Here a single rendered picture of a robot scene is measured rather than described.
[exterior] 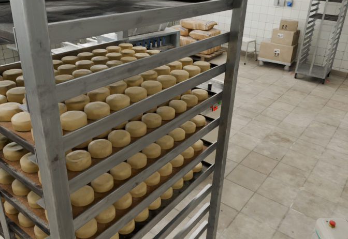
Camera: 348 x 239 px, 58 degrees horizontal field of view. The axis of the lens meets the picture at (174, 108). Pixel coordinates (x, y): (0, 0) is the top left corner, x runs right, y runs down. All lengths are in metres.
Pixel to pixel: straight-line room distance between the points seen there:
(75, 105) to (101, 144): 0.10
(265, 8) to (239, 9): 5.76
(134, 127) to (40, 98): 0.34
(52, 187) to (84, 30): 0.25
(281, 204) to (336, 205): 0.46
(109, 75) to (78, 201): 0.28
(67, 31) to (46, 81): 0.09
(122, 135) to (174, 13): 0.29
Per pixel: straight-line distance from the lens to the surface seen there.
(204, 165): 1.13
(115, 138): 0.71
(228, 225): 2.55
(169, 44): 3.10
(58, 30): 0.49
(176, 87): 0.75
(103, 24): 0.54
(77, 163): 0.64
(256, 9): 6.73
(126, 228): 0.88
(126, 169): 0.76
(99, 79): 0.56
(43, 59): 0.45
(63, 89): 0.51
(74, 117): 0.61
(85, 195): 0.70
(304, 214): 2.82
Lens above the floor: 1.78
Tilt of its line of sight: 25 degrees down
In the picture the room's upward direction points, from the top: 3 degrees clockwise
